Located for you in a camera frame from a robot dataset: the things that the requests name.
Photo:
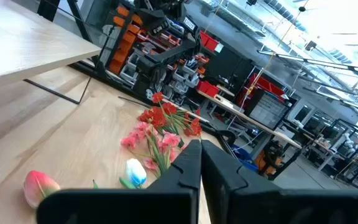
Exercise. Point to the long wooden workbench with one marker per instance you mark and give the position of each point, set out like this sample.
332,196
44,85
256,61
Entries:
244,116

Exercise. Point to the pink artificial tulip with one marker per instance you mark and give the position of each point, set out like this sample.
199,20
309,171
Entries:
37,186

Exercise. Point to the wooden shelf with black legs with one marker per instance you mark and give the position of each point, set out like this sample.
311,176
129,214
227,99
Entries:
26,40

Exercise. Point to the orange and black machine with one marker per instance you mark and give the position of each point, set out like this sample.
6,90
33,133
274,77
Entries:
270,158

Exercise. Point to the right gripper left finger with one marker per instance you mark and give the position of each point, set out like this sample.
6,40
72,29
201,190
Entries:
172,202

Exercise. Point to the pink and white flowers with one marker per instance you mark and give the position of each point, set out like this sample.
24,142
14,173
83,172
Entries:
135,172

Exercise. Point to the black drawer cabinet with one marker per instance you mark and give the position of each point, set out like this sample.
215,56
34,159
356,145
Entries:
269,109

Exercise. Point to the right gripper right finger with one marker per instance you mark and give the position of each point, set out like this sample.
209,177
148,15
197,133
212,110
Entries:
259,205

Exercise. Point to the blue storage bin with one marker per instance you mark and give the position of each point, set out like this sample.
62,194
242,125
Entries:
244,157

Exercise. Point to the red artificial flower bunch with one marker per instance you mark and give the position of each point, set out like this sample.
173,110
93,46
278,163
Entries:
195,127
157,116

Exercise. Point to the pink artificial flower bunch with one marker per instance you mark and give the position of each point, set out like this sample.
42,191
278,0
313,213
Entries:
169,140

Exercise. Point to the rack of orange bins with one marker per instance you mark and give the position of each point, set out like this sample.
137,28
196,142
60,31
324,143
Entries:
123,40

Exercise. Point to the red storage bin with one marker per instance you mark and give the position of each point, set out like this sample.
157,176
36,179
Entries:
208,88
208,42

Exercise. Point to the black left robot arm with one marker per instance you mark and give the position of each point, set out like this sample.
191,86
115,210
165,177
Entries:
166,56

